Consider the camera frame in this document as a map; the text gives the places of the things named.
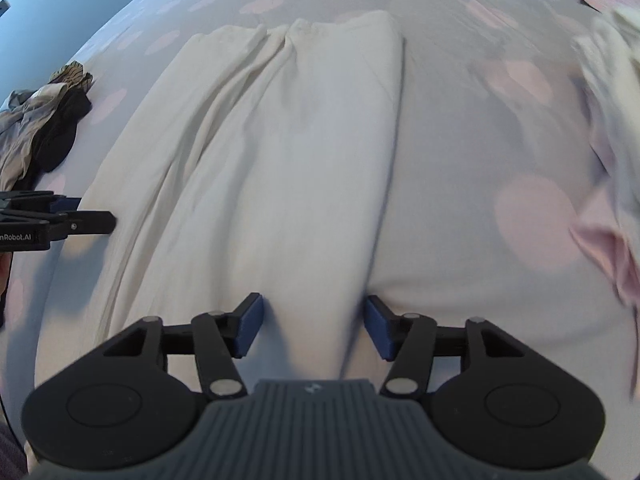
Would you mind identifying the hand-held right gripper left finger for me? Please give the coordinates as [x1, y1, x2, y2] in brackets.
[102, 292, 265, 403]

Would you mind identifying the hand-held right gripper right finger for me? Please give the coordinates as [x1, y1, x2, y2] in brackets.
[362, 294, 526, 402]

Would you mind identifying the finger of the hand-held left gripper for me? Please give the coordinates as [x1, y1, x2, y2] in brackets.
[0, 190, 84, 214]
[30, 209, 118, 237]

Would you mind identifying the dark patterned crumpled garment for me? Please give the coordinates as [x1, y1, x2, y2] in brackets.
[0, 82, 69, 192]

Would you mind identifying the striped patterned garment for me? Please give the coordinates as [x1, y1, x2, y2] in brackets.
[49, 61, 94, 95]

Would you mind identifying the grey pink-dotted duvet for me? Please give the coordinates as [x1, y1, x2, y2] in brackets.
[0, 0, 640, 480]

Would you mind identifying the pale pink folded garment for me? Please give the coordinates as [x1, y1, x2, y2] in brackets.
[570, 125, 640, 312]

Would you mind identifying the white crinkled folded garment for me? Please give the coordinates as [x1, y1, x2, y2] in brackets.
[570, 4, 640, 241]

